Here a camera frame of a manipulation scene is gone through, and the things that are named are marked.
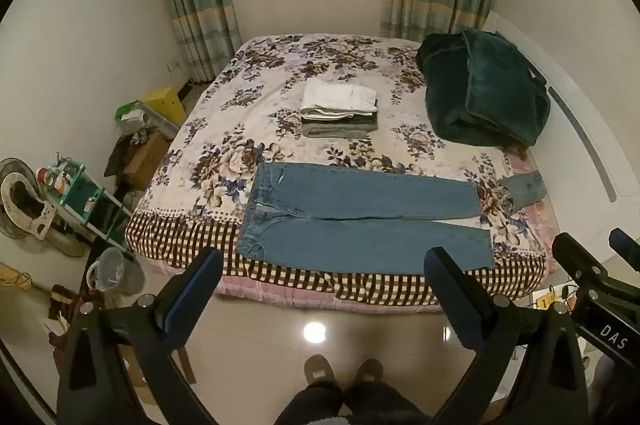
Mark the broom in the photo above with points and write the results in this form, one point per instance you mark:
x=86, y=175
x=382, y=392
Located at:
x=17, y=280

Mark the clear plastic roll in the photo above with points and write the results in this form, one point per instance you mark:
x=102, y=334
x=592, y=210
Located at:
x=160, y=122

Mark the person's slipper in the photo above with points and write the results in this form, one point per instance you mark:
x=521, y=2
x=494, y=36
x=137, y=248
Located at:
x=320, y=372
x=367, y=372

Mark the person's left slipper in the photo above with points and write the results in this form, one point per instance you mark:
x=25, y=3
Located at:
x=320, y=372

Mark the faded blue jeans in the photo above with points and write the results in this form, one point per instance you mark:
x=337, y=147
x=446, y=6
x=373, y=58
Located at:
x=525, y=191

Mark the floral bed sheet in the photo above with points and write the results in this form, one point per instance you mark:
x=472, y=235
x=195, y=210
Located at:
x=280, y=70

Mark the standing fan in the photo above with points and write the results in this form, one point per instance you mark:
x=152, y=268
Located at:
x=22, y=205

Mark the teal storage shelf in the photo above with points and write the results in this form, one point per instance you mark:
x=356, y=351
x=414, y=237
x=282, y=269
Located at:
x=82, y=192

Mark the grey bucket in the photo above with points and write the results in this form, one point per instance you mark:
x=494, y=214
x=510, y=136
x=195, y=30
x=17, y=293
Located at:
x=117, y=272

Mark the blue jeans pants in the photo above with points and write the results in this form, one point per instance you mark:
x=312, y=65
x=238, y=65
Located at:
x=350, y=245

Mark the person's right forearm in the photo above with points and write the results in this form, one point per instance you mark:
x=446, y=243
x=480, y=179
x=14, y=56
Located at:
x=607, y=380

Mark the white headboard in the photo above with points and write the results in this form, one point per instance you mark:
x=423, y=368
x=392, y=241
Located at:
x=575, y=75

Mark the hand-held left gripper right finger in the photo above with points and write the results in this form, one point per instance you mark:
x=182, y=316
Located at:
x=452, y=295

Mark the green plastic bag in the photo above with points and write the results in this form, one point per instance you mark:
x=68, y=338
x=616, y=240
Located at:
x=127, y=111

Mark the person's legs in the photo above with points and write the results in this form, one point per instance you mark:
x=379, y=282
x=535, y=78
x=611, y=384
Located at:
x=360, y=405

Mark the cardboard box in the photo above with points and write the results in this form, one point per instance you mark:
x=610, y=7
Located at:
x=145, y=157

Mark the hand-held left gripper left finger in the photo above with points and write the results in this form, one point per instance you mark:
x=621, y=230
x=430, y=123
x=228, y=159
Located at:
x=192, y=295

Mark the red floor clutter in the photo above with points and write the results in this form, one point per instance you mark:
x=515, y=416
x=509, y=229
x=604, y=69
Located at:
x=62, y=305

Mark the person's right slipper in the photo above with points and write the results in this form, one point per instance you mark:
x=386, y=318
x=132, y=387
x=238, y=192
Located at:
x=367, y=372

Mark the stack of folded clothes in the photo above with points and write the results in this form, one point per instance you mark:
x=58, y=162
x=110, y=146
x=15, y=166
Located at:
x=335, y=95

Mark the dark green blanket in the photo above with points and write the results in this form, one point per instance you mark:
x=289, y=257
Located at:
x=485, y=90

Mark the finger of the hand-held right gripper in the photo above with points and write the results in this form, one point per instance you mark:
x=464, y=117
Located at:
x=625, y=241
x=580, y=267

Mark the yellow box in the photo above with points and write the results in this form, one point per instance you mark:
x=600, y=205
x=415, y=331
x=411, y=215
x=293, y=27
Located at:
x=165, y=102

